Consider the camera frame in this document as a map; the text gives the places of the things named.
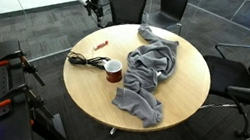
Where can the black stand foot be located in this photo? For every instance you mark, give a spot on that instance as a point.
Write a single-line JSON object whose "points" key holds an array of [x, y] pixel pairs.
{"points": [[49, 132]]}

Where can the metal table foot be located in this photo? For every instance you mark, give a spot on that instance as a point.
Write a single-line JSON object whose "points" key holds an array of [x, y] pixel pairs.
{"points": [[112, 131]]}

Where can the black mesh back chair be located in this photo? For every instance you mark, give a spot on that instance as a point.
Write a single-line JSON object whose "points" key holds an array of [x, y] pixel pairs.
{"points": [[127, 3]]}

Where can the black office chair with armrests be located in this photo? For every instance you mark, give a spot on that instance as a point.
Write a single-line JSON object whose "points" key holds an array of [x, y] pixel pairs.
{"points": [[232, 75]]}

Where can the black plastic shell chair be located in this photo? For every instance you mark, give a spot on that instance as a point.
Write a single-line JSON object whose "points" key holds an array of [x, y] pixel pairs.
{"points": [[172, 5]]}

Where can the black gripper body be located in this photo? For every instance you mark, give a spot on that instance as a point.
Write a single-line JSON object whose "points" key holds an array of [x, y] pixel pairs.
{"points": [[94, 1]]}

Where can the red mug white inside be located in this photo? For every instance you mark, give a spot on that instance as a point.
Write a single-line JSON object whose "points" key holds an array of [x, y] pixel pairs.
{"points": [[114, 74]]}

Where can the red marker white cap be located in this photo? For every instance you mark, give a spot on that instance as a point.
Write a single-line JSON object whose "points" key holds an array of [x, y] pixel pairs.
{"points": [[101, 45]]}

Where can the grey fleece cloth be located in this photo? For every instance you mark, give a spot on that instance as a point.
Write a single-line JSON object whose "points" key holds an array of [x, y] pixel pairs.
{"points": [[147, 70]]}

